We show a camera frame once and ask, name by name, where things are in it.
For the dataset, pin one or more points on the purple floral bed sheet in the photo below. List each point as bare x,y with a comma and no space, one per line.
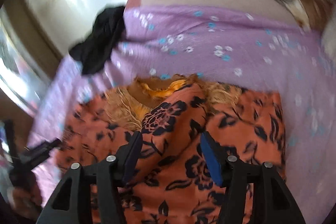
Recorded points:
210,37

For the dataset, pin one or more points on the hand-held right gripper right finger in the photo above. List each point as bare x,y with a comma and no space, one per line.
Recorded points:
212,161

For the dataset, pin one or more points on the orange black floral garment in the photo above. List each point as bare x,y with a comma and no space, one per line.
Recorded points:
173,121

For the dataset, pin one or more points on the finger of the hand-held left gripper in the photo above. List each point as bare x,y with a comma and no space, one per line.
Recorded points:
47,148

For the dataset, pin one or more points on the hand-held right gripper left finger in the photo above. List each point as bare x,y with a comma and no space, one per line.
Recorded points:
132,158

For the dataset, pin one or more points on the black cloth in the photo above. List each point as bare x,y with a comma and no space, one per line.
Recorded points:
98,40

